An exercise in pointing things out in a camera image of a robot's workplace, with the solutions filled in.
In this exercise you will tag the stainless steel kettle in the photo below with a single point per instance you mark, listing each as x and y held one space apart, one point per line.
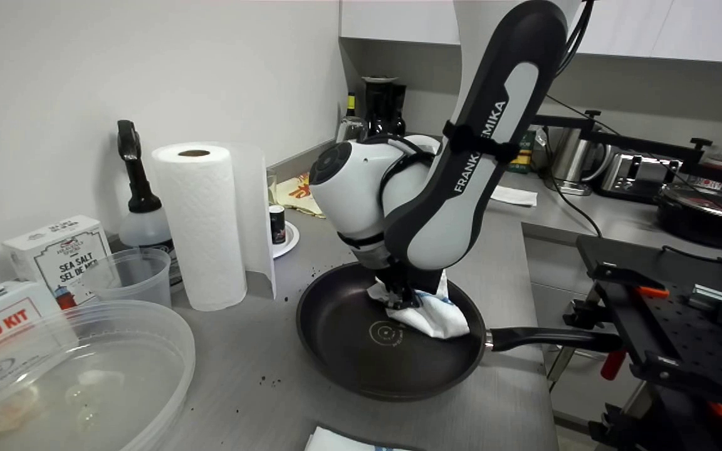
575 160

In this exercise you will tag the white first aid kit box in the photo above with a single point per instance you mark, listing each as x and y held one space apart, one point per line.
0 323

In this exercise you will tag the white towel blue stripes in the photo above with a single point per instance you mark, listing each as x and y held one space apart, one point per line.
432 318

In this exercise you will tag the white wall cabinet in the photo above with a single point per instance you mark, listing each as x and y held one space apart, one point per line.
395 16

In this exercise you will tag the white sea salt box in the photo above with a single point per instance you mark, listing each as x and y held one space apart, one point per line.
64 259

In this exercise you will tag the black nonstick frying pan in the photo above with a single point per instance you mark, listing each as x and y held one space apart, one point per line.
351 343

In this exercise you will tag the clear plastic measuring cup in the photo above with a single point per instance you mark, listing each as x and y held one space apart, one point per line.
138 278

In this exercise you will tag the white paper towel roll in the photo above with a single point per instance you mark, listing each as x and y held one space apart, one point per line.
202 226

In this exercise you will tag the large clear plastic bowl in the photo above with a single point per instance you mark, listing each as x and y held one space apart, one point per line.
126 378

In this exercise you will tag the small dark spice jar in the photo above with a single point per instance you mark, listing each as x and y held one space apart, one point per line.
277 224

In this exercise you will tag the white folded cloth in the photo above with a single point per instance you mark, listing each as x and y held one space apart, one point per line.
515 197

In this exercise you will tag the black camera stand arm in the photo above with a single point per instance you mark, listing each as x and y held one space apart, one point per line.
628 141

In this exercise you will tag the black coffee maker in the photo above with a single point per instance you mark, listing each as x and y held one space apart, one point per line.
382 105

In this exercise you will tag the small yellow green box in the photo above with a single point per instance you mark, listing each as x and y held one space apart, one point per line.
531 152

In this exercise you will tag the small white saucer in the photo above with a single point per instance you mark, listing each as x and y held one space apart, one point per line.
292 242

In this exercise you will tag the yellow printed plastic bag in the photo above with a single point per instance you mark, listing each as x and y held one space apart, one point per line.
294 195

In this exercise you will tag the white paper sheet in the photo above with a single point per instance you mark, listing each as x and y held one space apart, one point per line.
332 439

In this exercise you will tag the black robot mount table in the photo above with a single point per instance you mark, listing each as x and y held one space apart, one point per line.
694 334

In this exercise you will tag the black pump dispenser bottle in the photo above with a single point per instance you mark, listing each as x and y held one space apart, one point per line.
131 160

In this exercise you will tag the clear condiment bottle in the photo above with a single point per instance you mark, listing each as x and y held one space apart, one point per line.
347 122

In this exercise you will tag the silver toaster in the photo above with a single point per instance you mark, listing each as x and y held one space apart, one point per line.
640 174

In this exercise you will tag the black round cooking pot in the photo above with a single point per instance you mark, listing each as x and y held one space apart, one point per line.
707 216

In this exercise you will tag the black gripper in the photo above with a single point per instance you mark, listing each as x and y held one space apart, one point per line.
413 284

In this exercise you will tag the white black Franka robot arm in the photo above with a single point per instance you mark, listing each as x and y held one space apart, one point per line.
495 127

